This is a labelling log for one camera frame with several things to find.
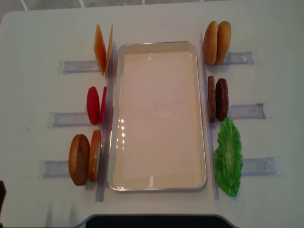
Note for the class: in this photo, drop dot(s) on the light brown bun half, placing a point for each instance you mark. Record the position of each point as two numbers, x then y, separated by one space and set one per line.
94 156

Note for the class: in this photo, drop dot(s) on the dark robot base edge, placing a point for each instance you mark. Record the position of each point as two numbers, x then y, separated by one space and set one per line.
157 221

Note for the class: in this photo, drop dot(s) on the right red tomato slice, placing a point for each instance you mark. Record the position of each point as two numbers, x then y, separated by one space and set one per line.
102 109

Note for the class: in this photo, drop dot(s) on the left brown meat patty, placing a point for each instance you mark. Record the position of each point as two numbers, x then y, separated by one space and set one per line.
211 99

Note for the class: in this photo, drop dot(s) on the brown meat patty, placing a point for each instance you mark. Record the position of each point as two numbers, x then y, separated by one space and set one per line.
211 99
222 102

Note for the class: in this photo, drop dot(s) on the right brown meat patty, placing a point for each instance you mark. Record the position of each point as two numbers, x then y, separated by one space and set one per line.
222 102

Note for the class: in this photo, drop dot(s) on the right orange cheese slice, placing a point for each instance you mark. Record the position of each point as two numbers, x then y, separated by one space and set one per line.
109 50

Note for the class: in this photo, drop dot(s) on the orange cheese slice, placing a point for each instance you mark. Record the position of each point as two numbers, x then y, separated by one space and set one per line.
109 50
100 50

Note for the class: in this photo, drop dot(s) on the left orange cheese slice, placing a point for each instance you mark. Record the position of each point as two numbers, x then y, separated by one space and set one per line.
100 50

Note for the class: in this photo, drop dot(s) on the green lettuce leaf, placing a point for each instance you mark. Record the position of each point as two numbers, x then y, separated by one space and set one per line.
228 158

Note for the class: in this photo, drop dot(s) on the clear holder by cheese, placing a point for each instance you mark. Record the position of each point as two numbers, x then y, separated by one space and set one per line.
71 67

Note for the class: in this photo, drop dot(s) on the clear holder by tomato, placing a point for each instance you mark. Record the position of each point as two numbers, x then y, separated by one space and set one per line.
56 120

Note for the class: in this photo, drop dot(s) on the clear holder by patties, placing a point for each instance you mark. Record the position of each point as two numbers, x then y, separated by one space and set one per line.
249 111

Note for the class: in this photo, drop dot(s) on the clear holder by lettuce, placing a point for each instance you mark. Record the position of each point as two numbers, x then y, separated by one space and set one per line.
270 166

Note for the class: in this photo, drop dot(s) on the white rectangular tray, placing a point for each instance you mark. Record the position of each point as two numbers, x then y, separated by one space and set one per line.
156 140

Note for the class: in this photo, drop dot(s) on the clear holder by sesame bun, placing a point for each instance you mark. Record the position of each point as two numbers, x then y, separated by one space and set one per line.
241 58

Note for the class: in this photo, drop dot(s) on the pale bun bottom half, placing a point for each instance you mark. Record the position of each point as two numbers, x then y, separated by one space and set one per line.
223 42

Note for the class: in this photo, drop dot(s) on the clear holder by brown bun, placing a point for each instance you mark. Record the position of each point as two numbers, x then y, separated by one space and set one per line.
53 169

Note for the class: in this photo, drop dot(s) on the dark object at left edge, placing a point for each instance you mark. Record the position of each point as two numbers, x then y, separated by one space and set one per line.
2 194

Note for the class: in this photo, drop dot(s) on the left long clear rail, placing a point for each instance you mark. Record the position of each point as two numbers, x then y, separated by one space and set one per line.
107 126

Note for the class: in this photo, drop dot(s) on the long clear rail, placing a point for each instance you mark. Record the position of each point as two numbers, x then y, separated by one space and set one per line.
107 126
209 125

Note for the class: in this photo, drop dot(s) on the right long clear rail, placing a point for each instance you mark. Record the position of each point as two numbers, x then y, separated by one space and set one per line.
209 125

